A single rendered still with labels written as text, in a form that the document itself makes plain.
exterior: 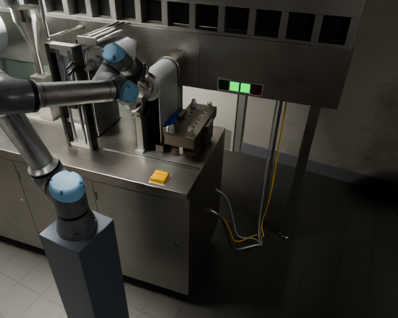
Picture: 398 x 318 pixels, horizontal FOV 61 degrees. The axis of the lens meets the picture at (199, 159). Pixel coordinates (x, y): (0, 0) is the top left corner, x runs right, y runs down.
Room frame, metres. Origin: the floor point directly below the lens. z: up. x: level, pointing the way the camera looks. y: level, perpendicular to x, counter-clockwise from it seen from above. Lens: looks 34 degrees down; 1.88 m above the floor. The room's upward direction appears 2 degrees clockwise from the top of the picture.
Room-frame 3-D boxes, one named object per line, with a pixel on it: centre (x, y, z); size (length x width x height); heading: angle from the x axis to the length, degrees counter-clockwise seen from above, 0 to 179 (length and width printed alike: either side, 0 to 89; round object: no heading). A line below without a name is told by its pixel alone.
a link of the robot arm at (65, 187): (0.94, 0.48, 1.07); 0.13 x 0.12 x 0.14; 46
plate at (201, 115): (1.63, 0.04, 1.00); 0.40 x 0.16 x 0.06; 162
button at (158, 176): (1.26, 0.18, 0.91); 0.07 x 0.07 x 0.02; 72
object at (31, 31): (1.85, 0.92, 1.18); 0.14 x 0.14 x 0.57
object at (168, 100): (1.63, 0.17, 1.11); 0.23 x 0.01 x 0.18; 162
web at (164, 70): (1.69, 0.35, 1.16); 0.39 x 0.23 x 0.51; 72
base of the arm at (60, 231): (0.94, 0.47, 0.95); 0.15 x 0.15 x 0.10
